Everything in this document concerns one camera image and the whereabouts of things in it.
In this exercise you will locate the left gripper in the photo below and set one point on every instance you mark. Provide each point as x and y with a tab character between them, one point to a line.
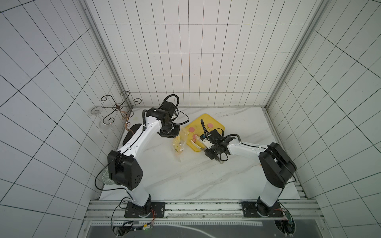
174	134

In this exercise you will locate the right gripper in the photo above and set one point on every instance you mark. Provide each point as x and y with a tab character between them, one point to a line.
213	149

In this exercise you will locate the white slotted kitchen tongs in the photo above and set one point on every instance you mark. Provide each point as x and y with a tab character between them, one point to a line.
198	145

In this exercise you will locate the clear resealable zip bag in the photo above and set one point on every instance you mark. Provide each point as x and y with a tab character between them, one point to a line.
179	143

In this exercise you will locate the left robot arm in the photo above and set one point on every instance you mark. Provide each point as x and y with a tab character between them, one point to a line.
123	165

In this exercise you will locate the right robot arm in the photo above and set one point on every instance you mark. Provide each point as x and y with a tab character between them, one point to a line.
277	166

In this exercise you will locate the yellow plastic tray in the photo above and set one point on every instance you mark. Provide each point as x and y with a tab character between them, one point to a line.
196	124

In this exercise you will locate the dark oval rack base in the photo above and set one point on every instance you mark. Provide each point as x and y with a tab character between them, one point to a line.
133	135

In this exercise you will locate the metal scroll cup rack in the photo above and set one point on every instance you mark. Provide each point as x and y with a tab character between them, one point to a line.
126	111

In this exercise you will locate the clear glass on rack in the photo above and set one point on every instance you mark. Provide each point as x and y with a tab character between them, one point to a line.
95	111

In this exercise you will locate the clear glass cup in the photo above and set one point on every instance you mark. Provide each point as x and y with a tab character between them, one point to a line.
105	177

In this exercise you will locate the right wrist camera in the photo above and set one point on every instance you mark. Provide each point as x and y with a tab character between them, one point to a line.
211	136

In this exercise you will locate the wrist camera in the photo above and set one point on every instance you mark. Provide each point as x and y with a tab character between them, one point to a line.
170	107
211	136

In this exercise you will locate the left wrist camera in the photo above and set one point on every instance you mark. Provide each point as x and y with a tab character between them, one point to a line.
170	107

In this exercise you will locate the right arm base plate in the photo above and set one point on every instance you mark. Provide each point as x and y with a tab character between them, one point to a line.
258	209

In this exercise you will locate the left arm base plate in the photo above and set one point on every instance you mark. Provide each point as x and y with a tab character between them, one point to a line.
152	209

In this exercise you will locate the aluminium mounting rail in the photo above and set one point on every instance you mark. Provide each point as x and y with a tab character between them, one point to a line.
208	210

